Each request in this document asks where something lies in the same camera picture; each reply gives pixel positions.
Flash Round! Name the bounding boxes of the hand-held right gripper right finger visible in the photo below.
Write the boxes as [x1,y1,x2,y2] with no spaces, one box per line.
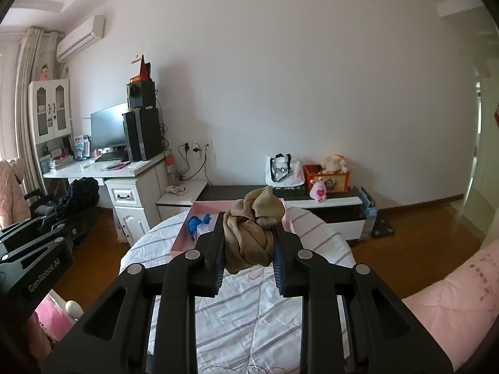
[271,224,455,374]

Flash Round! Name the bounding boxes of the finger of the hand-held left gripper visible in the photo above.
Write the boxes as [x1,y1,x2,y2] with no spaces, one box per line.
[0,218,59,244]
[0,208,98,269]

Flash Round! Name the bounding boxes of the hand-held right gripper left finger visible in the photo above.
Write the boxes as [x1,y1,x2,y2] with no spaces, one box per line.
[41,211,227,374]

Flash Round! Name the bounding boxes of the dark knitted cloth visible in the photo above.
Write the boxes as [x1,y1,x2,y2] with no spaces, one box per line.
[56,177,100,223]

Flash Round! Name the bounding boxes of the pink cardboard box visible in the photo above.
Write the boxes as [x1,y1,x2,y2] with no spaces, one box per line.
[172,200,295,258]

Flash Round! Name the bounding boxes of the blue knitted toy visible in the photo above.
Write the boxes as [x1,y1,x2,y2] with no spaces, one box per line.
[188,214,211,242]

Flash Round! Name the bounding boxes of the light blue printed baby clothing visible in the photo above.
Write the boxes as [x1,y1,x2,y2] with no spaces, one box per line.
[195,218,214,240]

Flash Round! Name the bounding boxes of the tan cloth bundle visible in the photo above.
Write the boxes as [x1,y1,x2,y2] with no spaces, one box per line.
[223,187,286,275]

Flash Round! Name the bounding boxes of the black office chair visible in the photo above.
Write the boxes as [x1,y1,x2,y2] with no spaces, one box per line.
[23,189,71,223]

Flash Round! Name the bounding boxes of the bright pink blanket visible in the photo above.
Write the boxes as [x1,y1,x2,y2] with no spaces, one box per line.
[23,294,79,359]

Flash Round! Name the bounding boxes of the pink padded coat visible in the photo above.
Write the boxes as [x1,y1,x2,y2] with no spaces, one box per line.
[0,160,30,228]

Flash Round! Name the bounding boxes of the white rounded bedpost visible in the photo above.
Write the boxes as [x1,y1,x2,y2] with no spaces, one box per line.
[51,288,83,320]

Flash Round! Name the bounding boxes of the white desk with drawers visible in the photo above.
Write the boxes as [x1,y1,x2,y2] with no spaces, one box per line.
[43,150,172,246]

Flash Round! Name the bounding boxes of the white striped quilt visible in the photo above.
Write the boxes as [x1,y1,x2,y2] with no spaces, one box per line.
[119,206,357,374]

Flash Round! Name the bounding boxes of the blue white desk box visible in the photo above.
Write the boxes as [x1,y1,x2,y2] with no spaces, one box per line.
[73,134,92,160]

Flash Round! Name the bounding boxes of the black floor scale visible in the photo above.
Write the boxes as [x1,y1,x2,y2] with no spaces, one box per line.
[371,218,396,238]

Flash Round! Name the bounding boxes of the low black white cabinet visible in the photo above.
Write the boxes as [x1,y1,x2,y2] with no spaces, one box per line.
[156,181,367,248]

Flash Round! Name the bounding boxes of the black keyboard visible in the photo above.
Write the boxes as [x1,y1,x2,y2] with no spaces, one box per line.
[94,152,129,163]

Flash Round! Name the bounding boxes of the light blue boxes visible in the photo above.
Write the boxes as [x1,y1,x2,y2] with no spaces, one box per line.
[358,186,379,219]

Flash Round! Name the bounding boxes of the pink heart plush toy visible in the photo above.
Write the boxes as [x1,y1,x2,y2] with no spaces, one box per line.
[310,177,328,202]

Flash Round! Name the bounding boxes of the black computer monitor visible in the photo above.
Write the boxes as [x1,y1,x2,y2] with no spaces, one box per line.
[90,103,129,154]

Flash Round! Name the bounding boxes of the orange storage box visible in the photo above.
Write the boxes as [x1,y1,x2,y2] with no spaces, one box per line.
[302,164,349,193]

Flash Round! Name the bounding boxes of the white hutch cabinet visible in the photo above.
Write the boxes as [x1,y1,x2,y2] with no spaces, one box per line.
[27,79,75,164]

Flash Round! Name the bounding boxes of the pale pink floral quilt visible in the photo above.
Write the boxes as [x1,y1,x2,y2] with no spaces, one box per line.
[401,239,499,363]

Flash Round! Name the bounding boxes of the black computer tower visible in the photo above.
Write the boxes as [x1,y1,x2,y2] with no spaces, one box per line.
[122,107,164,162]

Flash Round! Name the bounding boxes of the white tote bag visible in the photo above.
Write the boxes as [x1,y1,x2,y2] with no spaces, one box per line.
[266,154,305,188]

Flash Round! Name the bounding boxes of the beige plush toy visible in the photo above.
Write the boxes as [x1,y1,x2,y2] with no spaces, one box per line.
[320,155,347,174]

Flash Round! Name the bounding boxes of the beige curtain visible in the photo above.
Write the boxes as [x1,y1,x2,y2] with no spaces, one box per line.
[13,27,65,188]

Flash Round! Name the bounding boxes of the black box with round dial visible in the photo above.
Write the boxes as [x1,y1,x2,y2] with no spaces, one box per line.
[127,80,157,110]

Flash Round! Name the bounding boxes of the red triangular stand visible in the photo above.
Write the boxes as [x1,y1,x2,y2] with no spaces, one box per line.
[130,55,151,83]

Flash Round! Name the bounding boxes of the white air conditioner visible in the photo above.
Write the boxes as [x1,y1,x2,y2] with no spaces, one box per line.
[56,16,107,62]

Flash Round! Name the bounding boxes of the black power cable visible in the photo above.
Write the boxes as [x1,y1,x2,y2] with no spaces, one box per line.
[177,144,207,182]

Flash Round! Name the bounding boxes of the white wall sockets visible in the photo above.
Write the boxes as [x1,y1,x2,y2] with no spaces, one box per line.
[183,139,213,152]

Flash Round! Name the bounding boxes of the white door frame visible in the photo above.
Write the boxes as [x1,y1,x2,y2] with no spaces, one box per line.
[462,56,499,242]

